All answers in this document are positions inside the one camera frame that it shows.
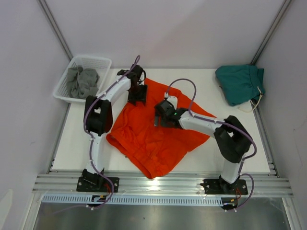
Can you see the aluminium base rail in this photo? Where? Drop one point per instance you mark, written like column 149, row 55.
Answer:
column 173, row 184

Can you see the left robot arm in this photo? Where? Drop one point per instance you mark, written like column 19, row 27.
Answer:
column 98, row 121

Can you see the aluminium corner post right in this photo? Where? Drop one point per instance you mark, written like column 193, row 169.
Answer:
column 286, row 4

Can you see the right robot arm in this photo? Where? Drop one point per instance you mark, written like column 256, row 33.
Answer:
column 234, row 142

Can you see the aluminium corner post left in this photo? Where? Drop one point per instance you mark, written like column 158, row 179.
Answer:
column 55, row 28

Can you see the aluminium corner post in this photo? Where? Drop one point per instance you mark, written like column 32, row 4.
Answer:
column 55, row 28
column 286, row 4

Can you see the grey shorts in basket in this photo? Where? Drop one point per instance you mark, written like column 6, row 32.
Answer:
column 82, row 83

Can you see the folded green shorts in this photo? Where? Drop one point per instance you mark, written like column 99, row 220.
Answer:
column 240, row 84

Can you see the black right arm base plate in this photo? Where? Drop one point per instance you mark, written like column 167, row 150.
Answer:
column 221, row 187

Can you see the white plastic basket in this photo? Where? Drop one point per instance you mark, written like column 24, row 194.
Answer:
column 100, row 64

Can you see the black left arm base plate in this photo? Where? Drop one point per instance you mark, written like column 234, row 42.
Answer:
column 100, row 186

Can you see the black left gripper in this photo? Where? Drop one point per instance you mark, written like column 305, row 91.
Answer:
column 140, row 97

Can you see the white slotted cable duct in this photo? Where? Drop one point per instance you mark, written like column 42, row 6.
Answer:
column 134, row 200

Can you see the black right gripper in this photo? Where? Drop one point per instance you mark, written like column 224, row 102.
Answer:
column 156, row 120

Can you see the orange shorts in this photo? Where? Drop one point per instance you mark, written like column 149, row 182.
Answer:
column 154, row 150

